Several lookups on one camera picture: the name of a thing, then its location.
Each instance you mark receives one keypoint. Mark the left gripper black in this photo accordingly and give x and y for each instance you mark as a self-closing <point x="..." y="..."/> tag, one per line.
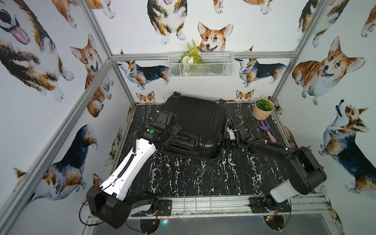
<point x="175" y="130"/>

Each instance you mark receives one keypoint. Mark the aluminium front rail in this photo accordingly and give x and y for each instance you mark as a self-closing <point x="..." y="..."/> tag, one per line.
<point x="241" y="205"/>

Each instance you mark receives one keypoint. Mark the white wire mesh basket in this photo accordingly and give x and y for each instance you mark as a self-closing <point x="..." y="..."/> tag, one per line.
<point x="218" y="64"/>

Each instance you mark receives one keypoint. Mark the black hard-shell suitcase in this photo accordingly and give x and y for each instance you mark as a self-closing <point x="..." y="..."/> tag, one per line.
<point x="203" y="127"/>

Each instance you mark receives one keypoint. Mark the purple pink toy rake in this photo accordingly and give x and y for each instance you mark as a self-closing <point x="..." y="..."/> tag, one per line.
<point x="264" y="125"/>

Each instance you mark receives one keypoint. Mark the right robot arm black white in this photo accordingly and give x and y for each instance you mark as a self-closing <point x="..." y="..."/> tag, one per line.
<point x="304" y="171"/>

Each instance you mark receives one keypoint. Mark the green fern with white flower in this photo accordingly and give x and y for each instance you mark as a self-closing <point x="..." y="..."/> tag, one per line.
<point x="191" y="60"/>

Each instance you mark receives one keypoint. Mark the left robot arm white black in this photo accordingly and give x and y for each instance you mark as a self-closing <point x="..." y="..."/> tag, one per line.
<point x="110" y="201"/>

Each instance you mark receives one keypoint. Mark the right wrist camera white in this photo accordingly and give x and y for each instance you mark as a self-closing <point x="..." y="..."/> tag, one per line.
<point x="231" y="133"/>

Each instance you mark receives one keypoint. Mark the beige pot with green plant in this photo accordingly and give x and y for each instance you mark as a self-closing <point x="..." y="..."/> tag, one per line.
<point x="263" y="109"/>

